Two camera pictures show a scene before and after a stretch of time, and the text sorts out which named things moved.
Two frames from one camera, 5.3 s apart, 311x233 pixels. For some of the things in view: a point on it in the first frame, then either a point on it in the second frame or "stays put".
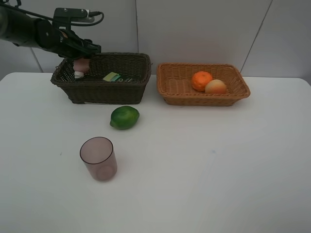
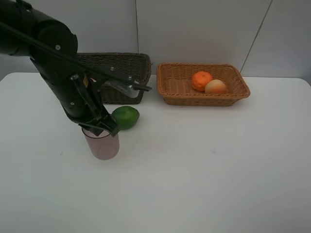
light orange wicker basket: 174,84 stays put
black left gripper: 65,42 → 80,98
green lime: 124,117 stays put
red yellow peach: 215,86 stays put
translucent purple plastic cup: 98,155 → 105,146
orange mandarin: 199,79 stays put
